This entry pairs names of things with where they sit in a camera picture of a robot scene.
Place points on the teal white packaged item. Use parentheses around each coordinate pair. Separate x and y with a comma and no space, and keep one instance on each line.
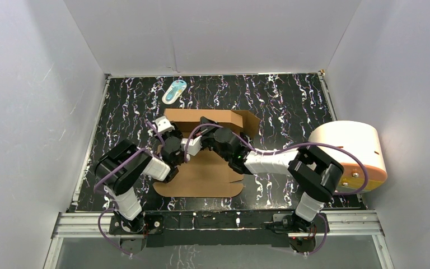
(174,91)

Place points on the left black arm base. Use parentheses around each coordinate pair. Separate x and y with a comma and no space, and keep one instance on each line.
(132,235)

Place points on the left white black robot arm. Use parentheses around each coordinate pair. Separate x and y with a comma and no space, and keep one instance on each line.
(119,169)

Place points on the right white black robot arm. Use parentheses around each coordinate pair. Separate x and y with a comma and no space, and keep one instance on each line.
(316,172)

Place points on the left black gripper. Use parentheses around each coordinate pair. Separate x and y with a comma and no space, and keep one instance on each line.
(176,133)

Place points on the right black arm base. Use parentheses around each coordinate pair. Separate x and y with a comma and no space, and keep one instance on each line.
(317,231)

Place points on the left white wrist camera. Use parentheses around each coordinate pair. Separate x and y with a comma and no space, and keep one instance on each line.
(163,125)

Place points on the brown cardboard box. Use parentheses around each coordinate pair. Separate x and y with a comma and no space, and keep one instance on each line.
(207,175)

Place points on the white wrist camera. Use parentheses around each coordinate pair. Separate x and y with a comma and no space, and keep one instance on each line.
(163,125)
(190,147)

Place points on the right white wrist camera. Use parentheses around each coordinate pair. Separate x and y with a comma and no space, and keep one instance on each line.
(190,147)

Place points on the large white tape roll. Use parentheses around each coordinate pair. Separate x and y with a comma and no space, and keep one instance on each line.
(359,139)

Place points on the aluminium frame rail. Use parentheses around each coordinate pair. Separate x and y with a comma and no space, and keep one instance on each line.
(341,223)

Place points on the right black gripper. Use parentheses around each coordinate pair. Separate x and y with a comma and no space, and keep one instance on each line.
(205,132)

